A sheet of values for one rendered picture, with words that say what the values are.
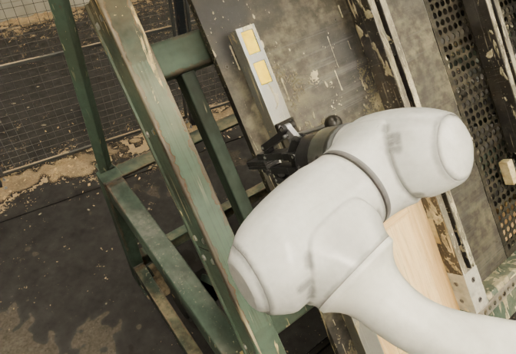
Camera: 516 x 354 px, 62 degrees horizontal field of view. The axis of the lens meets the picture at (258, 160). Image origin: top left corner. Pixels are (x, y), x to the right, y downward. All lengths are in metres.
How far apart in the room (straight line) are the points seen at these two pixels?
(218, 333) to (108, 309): 1.13
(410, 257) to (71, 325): 1.75
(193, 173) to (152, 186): 2.08
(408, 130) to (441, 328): 0.19
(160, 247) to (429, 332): 1.26
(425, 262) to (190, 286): 0.74
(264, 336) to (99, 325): 1.54
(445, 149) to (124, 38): 0.61
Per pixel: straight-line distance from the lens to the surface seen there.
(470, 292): 1.38
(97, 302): 2.50
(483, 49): 1.55
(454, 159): 0.47
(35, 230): 2.93
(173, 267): 1.54
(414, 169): 0.46
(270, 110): 0.95
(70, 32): 1.41
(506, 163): 1.57
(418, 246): 1.28
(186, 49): 0.98
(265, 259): 0.40
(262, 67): 0.96
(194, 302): 1.46
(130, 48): 0.85
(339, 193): 0.43
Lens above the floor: 2.06
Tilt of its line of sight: 43 degrees down
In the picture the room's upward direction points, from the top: straight up
